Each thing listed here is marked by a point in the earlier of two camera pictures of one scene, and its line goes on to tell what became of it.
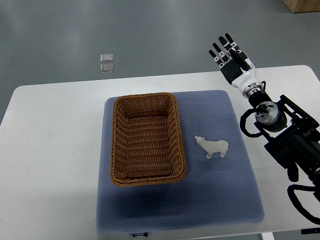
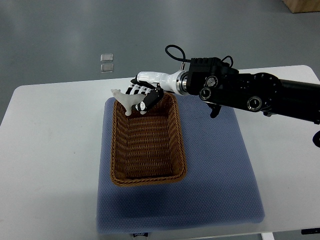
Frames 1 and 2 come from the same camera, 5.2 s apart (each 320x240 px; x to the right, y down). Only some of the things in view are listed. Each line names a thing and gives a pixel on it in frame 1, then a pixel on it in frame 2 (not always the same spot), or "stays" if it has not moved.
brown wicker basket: [146, 145] stays
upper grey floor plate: [106, 57] stays
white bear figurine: [220, 146] -> [127, 100]
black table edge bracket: [312, 230] stays
